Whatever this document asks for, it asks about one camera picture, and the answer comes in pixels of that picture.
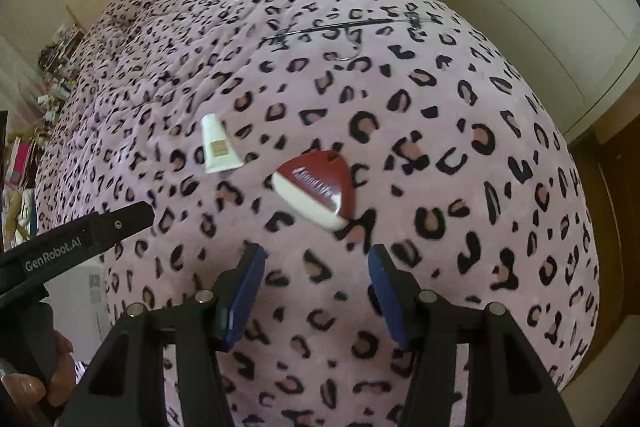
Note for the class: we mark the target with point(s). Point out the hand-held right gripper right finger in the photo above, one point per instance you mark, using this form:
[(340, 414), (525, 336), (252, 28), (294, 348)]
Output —
[(387, 297)]

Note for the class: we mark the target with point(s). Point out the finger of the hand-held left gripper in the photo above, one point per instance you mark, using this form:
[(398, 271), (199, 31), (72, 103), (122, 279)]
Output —
[(125, 221)]

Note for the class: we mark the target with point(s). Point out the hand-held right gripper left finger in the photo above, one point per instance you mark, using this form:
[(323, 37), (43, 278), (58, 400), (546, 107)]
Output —
[(245, 292)]

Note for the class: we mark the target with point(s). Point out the red and white triangular case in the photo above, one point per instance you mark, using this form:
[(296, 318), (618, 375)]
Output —
[(314, 189)]

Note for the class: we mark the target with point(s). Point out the person's left hand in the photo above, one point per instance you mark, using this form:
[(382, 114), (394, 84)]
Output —
[(62, 357)]

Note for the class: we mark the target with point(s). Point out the small white tube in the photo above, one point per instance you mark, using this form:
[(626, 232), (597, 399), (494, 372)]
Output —
[(217, 146)]

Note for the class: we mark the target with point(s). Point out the cluttered shelf items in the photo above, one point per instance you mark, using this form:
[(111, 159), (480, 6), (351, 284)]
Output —
[(35, 132)]

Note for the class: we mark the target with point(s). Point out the pink leopard print blanket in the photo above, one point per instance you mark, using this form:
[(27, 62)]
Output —
[(350, 107)]

